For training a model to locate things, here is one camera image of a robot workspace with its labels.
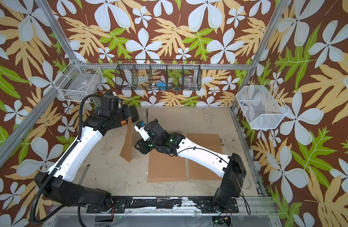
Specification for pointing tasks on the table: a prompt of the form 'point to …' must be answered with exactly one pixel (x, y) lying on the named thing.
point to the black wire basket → (158, 74)
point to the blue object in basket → (161, 85)
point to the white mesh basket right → (262, 108)
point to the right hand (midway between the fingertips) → (136, 144)
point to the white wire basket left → (79, 82)
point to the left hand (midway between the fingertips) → (130, 107)
